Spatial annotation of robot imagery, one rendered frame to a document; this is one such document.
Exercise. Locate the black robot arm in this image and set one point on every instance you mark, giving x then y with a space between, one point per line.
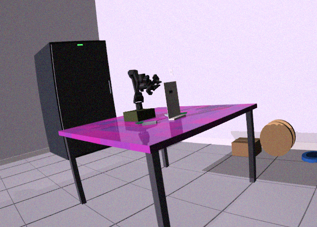
138 82

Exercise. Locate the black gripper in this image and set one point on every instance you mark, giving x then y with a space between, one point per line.
152 85

